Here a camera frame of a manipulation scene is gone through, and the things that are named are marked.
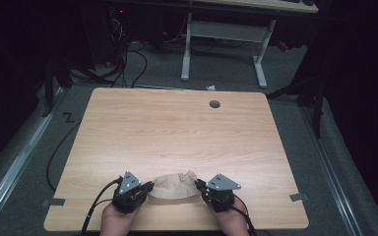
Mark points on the black metal stand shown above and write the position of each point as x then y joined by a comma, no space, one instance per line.
50,85
311,95

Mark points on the grey tape strip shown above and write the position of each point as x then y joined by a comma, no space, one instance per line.
299,197
53,202

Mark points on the metal floor rail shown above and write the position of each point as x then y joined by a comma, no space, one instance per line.
328,170
10,177

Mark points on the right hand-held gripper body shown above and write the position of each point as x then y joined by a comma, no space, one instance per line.
221,195

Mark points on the small red object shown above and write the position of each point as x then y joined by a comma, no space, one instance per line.
282,46

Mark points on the crumpled white paper scrap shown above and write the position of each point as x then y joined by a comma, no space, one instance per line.
211,87

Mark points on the white desk frame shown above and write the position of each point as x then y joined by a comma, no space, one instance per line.
224,32

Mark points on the person's right hand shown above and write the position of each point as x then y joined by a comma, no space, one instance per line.
231,221

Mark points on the person's left hand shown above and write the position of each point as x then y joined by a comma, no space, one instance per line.
116,223

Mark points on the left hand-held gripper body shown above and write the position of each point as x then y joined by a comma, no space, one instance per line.
128,196

